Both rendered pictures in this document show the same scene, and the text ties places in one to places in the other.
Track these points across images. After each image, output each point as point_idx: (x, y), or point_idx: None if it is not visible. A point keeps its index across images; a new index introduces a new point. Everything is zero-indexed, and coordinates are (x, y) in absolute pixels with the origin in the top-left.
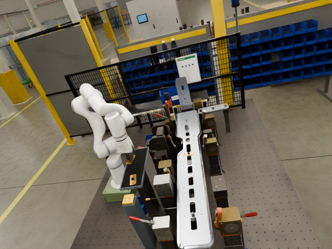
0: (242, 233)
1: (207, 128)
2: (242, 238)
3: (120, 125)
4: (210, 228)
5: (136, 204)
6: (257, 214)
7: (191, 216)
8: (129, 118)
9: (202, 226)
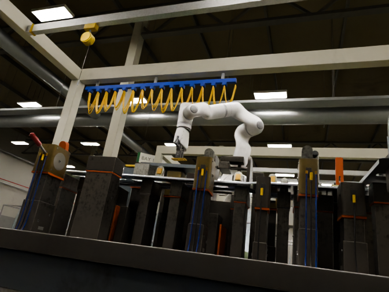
0: (32, 179)
1: (297, 194)
2: (31, 204)
3: (180, 112)
4: None
5: (126, 171)
6: (30, 133)
7: None
8: (186, 107)
9: (69, 172)
